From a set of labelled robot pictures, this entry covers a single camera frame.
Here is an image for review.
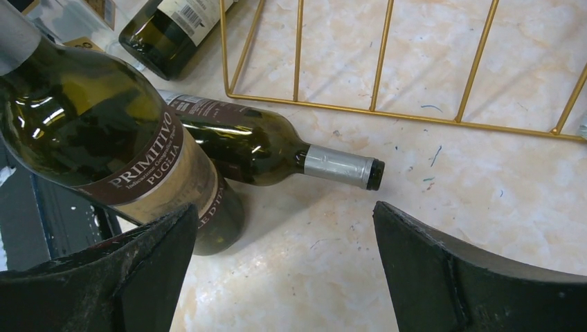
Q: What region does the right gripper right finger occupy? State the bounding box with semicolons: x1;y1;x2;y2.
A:
373;201;586;331

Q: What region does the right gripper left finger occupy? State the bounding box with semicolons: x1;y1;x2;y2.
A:
1;205;198;331

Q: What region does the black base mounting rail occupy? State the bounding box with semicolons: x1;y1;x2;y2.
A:
1;145;122;271

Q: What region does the brown wine bottle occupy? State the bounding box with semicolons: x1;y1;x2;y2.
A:
1;1;245;256

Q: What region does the gold wire wine rack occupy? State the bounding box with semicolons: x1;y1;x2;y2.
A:
219;0;587;143

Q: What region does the dark bottle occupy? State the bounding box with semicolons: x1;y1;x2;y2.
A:
118;0;234;80
159;90;385;191

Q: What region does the clear liquor bottle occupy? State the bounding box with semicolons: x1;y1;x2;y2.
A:
10;1;145;71

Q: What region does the dark bottle leaning on rack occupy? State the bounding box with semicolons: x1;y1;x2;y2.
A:
118;0;234;80

